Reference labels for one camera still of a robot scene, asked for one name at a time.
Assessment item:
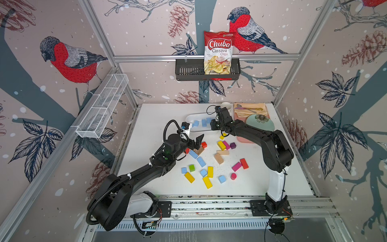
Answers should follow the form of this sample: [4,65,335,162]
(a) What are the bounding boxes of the Chuba cassava chips bag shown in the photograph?
[204,31,235,76]

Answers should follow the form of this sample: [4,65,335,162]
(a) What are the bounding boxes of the long yellow block bottom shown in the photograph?
[203,176,213,189]

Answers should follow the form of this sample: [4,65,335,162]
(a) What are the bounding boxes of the white wire basket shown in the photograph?
[76,74,129,139]

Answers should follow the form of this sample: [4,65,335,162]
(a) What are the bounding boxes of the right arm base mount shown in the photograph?
[250,197,293,217]

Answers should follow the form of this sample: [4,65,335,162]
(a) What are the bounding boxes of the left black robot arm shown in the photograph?
[86,134,204,231]

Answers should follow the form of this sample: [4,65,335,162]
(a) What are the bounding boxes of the pink placemat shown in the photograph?
[234,114,266,145]

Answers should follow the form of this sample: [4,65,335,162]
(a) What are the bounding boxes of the magenta block beside striped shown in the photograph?
[223,141,231,150]

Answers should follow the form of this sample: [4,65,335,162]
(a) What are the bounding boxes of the magenta cylinder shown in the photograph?
[230,173,237,180]

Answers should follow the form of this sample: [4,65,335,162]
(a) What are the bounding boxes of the green cube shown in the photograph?
[189,164,195,172]

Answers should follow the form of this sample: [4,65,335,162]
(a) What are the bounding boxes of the dark wooden block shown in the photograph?
[196,147,205,155]

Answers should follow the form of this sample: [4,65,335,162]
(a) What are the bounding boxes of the yellow block middle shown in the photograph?
[207,166,214,178]

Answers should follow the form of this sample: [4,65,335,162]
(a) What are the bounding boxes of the white ceramic mug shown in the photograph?
[220,102,232,110]

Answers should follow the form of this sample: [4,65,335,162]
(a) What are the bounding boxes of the yellow block lower left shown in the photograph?
[184,172,195,183]

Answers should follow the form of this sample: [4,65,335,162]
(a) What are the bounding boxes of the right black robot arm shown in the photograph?
[210,106,294,215]

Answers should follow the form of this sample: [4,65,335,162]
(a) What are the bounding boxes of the magenta long block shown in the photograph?
[232,162,242,172]

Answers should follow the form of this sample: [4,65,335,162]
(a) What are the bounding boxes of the yellow folded napkin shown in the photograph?
[234,103,269,118]

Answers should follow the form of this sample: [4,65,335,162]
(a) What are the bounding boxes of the white plastic tray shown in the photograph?
[185,113,216,133]

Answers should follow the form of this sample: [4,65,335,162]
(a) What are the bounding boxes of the beige wooden block upright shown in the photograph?
[214,153,224,165]

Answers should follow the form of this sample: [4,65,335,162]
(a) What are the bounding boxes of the red block right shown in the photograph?
[240,158,249,169]

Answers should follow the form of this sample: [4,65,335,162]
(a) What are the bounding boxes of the iridescent cutlery on napkin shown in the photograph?
[235,104,264,111]

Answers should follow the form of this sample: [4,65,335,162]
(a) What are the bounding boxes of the green flower plate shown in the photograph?
[246,115,275,131]

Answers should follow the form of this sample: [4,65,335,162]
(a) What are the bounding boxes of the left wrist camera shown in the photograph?
[181,122,190,131]

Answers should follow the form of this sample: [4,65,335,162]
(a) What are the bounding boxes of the blue cube bottom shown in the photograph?
[218,175,226,184]

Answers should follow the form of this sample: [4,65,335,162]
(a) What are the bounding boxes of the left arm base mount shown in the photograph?
[135,201,172,219]

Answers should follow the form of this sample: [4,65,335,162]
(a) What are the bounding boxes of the black wall basket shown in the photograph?
[175,58,241,81]

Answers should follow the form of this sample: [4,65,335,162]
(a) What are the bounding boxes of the small blue cube cluster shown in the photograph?
[189,150,198,159]

